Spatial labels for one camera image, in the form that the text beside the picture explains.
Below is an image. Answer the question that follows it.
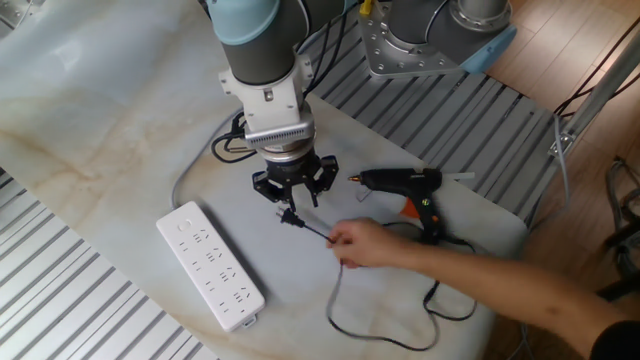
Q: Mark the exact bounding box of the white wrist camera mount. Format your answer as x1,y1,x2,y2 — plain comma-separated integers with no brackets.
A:
218,53,315,134

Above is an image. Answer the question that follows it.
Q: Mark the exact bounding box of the aluminium frame beam with bracket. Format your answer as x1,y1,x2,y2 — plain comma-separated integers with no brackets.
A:
547,29,640,161

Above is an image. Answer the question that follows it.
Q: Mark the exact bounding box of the white marble pattern board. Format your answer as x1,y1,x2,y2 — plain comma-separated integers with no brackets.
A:
0,0,530,360

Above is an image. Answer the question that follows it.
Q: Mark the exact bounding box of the black power cord with plug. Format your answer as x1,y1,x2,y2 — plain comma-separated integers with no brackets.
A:
275,207,479,352

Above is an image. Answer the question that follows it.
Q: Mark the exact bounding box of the thin grey hanging cable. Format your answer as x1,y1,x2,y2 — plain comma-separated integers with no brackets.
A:
552,114,572,211

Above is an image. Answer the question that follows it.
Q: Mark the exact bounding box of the white power strip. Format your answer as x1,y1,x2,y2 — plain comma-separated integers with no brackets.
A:
155,200,267,333

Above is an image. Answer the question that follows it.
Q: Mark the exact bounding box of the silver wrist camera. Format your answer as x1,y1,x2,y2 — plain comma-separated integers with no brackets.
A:
243,117,317,151

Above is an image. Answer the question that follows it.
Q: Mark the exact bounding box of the person's bare hand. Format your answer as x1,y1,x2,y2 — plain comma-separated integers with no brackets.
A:
325,217,416,270

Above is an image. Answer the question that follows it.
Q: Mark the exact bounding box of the black chair leg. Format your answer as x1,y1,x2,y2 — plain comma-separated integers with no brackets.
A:
594,219,640,304

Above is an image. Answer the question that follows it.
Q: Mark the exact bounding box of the black hot glue gun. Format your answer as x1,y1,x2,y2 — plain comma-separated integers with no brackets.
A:
348,167,476,246

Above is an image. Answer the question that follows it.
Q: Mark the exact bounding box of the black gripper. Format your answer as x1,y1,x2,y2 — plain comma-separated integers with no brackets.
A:
251,152,340,214

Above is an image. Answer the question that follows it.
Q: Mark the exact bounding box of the person's bare forearm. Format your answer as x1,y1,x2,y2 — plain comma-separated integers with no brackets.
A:
399,239,631,359

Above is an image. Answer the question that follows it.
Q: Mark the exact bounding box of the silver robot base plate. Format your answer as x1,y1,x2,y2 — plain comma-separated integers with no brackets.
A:
357,0,469,80

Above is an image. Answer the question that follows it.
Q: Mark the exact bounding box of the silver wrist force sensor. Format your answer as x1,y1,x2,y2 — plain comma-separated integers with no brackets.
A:
257,142,316,164

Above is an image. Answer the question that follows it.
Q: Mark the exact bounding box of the silver corner bracket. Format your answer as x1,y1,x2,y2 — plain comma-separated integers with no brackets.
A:
0,0,46,34

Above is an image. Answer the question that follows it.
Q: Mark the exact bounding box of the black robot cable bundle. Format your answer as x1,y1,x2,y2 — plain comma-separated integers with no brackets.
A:
299,9,351,99

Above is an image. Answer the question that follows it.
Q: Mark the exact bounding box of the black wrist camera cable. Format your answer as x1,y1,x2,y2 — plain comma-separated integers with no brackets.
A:
210,110,259,165

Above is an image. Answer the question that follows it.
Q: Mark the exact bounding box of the grey cable bundle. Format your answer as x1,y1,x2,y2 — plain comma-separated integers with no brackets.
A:
604,157,640,276

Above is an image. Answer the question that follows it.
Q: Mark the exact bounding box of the black floor cable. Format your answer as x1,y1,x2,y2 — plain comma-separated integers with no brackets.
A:
553,17,640,119

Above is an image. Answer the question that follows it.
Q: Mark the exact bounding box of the black shirt sleeve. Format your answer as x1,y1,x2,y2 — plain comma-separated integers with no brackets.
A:
589,319,640,360

